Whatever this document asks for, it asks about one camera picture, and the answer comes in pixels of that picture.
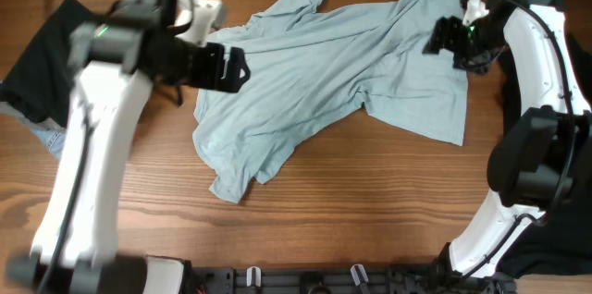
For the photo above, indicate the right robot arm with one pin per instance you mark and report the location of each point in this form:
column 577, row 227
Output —
column 543, row 158

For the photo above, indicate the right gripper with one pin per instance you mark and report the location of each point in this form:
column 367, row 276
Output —
column 445, row 38

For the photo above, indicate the folded blue denim garment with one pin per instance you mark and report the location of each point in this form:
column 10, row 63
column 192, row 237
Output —
column 52, row 139

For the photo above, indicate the light blue t-shirt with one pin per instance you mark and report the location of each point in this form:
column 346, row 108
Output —
column 310, row 69

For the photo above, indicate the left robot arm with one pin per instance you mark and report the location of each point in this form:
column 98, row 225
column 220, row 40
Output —
column 114, row 62

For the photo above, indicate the folded grey garment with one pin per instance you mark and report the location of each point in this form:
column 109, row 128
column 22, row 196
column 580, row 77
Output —
column 45, row 125

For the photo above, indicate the folded black garment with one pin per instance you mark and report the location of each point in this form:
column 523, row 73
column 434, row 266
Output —
column 39, row 84

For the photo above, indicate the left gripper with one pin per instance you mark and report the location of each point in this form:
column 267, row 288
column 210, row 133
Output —
column 213, row 77

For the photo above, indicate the black garment right pile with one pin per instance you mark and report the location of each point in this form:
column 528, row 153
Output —
column 563, row 246

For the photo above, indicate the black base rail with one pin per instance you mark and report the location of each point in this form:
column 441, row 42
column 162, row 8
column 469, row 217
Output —
column 357, row 279

